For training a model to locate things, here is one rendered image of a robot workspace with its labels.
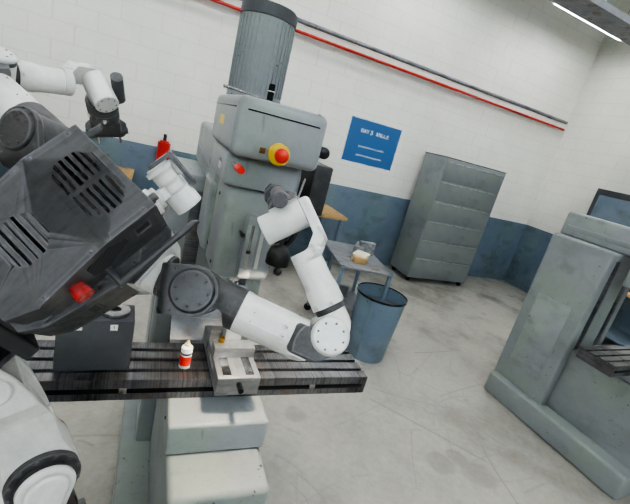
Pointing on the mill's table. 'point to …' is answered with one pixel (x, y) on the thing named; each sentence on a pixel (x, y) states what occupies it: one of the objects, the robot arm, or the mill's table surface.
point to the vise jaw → (233, 348)
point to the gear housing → (258, 178)
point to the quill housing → (225, 267)
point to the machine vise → (229, 368)
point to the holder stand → (97, 343)
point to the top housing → (268, 129)
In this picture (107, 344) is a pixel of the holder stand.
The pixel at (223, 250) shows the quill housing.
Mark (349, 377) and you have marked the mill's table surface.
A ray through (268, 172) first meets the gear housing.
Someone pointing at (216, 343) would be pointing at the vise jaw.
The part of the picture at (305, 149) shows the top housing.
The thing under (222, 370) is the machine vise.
